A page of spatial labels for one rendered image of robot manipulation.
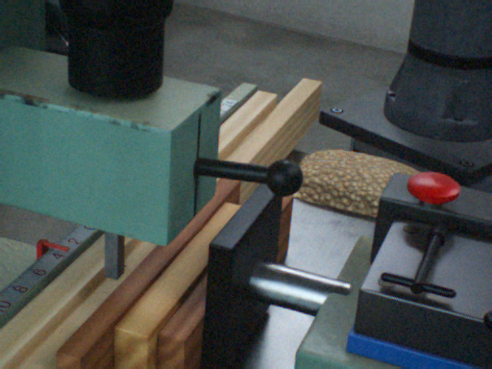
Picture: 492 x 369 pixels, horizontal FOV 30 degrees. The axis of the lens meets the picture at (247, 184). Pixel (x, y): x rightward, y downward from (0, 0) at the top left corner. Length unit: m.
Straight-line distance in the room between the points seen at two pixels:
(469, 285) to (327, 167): 0.30
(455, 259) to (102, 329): 0.20
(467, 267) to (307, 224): 0.25
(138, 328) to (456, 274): 0.17
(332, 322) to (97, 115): 0.17
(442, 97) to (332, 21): 3.01
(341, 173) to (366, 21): 3.30
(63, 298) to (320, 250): 0.23
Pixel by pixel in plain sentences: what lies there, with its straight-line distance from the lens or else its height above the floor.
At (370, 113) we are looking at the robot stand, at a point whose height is 0.82.
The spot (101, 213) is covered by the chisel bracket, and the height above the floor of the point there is 1.01.
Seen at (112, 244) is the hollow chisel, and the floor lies 0.97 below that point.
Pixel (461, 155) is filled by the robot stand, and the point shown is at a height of 0.82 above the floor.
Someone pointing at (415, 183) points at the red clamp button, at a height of 1.02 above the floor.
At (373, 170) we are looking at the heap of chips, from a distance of 0.78.
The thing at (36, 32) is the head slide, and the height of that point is 1.07.
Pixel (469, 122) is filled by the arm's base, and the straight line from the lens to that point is 1.14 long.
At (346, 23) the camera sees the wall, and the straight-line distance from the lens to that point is 4.10.
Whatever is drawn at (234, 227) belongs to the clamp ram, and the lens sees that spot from 0.53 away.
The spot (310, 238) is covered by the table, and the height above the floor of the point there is 0.90.
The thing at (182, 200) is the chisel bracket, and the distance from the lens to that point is 0.50.
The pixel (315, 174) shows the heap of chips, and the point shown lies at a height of 0.92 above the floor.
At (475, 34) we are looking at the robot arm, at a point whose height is 0.95.
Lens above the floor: 1.26
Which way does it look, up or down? 27 degrees down
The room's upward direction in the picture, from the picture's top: 5 degrees clockwise
